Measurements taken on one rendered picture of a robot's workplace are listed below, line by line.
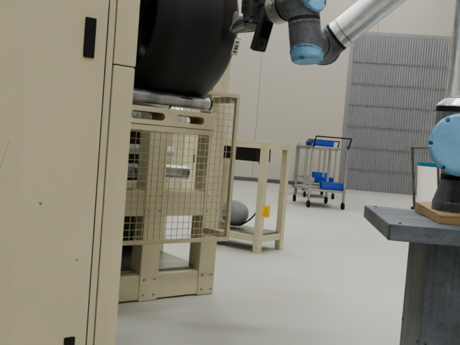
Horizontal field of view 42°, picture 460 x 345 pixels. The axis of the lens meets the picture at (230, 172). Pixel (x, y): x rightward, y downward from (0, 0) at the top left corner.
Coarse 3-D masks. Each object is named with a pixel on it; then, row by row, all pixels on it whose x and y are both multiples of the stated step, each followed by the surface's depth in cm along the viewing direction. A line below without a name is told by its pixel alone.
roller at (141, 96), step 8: (136, 88) 198; (136, 96) 197; (144, 96) 199; (152, 96) 200; (160, 96) 202; (168, 96) 204; (176, 96) 206; (184, 96) 209; (192, 96) 212; (160, 104) 204; (168, 104) 206; (176, 104) 207; (184, 104) 209; (192, 104) 211; (200, 104) 212; (208, 104) 215
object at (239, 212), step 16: (240, 144) 437; (256, 144) 429; (272, 144) 431; (288, 144) 448; (224, 160) 483; (256, 160) 439; (288, 160) 450; (288, 176) 453; (224, 192) 483; (240, 208) 452; (256, 208) 428; (224, 224) 471; (240, 224) 456; (256, 224) 428; (256, 240) 428; (272, 240) 443
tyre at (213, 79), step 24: (144, 0) 240; (168, 0) 191; (192, 0) 192; (216, 0) 198; (144, 24) 244; (168, 24) 192; (192, 24) 193; (216, 24) 198; (144, 48) 245; (168, 48) 194; (192, 48) 196; (216, 48) 201; (144, 72) 201; (168, 72) 198; (192, 72) 202; (216, 72) 207
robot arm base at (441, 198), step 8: (440, 176) 168; (448, 176) 163; (456, 176) 161; (440, 184) 167; (448, 184) 163; (456, 184) 161; (440, 192) 165; (448, 192) 162; (456, 192) 161; (432, 200) 169; (440, 200) 164; (448, 200) 162; (456, 200) 161; (432, 208) 168; (440, 208) 163; (448, 208) 161; (456, 208) 160
